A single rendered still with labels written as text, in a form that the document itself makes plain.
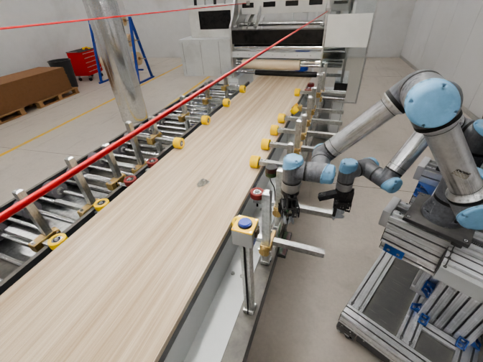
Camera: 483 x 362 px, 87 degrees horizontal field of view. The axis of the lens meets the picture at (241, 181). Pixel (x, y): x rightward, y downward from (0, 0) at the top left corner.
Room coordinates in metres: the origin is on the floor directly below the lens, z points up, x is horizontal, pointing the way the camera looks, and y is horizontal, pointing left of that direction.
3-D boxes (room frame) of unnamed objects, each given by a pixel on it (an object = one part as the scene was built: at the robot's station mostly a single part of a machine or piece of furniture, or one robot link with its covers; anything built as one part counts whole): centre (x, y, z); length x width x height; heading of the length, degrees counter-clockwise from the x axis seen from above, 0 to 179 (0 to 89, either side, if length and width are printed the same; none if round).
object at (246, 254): (0.57, 0.00, 0.93); 0.05 x 0.05 x 0.45; 68
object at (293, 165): (0.82, -0.20, 1.25); 0.09 x 0.08 x 0.11; 70
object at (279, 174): (1.05, -0.20, 0.87); 0.04 x 0.04 x 0.48; 68
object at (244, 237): (0.57, 0.00, 1.18); 0.07 x 0.07 x 0.08; 68
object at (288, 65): (3.66, -0.68, 1.05); 1.43 x 0.12 x 0.12; 68
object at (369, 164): (0.99, -0.59, 1.12); 0.11 x 0.11 x 0.08; 20
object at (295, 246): (0.83, -0.16, 0.82); 0.44 x 0.03 x 0.04; 68
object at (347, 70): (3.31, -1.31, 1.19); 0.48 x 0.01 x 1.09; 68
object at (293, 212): (0.81, -0.20, 1.09); 0.09 x 0.08 x 0.12; 178
